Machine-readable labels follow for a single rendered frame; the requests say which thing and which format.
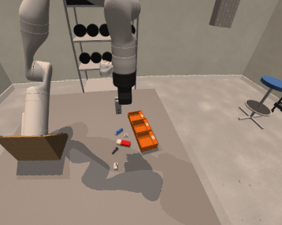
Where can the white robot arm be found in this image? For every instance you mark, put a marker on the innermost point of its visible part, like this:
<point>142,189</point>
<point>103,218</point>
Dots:
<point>34,29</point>

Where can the orange rack of bins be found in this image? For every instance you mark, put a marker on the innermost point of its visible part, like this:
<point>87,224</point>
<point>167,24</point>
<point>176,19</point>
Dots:
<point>143,136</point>

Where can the red and white eraser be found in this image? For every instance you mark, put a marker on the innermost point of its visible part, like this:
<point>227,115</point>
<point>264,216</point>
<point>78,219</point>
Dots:
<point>123,142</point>

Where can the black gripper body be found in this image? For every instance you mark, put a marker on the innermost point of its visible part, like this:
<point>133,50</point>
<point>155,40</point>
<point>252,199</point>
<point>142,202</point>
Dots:
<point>123,69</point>

